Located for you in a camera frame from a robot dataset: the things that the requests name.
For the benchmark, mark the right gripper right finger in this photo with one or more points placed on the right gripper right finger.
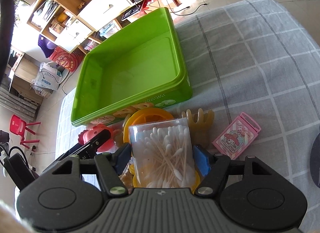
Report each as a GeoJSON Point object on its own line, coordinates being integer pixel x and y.
{"type": "Point", "coordinates": [213, 169]}

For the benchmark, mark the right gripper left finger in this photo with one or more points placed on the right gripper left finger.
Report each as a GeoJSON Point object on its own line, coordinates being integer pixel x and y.
{"type": "Point", "coordinates": [110, 166]}

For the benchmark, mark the orange round plastic lid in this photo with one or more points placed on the orange round plastic lid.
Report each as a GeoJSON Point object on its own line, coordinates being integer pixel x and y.
{"type": "Point", "coordinates": [144, 116]}

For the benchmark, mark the grey checked tablecloth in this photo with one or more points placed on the grey checked tablecloth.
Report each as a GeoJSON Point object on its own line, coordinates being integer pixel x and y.
{"type": "Point", "coordinates": [254, 57]}

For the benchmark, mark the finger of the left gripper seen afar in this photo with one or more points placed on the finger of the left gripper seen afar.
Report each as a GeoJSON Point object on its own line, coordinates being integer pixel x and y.
{"type": "Point", "coordinates": [89, 149]}

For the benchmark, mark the pink cartoon card box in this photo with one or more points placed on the pink cartoon card box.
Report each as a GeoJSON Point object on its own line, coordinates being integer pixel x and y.
{"type": "Point", "coordinates": [237, 136]}

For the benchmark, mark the clear cotton swab jar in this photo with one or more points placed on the clear cotton swab jar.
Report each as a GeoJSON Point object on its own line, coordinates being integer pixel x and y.
{"type": "Point", "coordinates": [163, 155]}

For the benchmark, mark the red plastic child chair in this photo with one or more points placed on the red plastic child chair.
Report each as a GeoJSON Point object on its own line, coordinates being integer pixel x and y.
{"type": "Point", "coordinates": [18, 127]}

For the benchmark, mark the translucent yellow hand toy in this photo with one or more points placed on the translucent yellow hand toy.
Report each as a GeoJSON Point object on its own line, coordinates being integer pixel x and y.
{"type": "Point", "coordinates": [199, 126]}

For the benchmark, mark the green plastic storage bin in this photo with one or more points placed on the green plastic storage bin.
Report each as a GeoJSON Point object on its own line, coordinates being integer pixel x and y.
{"type": "Point", "coordinates": [141, 66]}

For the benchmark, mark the wooden white tv cabinet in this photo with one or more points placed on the wooden white tv cabinet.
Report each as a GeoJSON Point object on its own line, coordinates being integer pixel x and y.
{"type": "Point", "coordinates": [94, 14]}

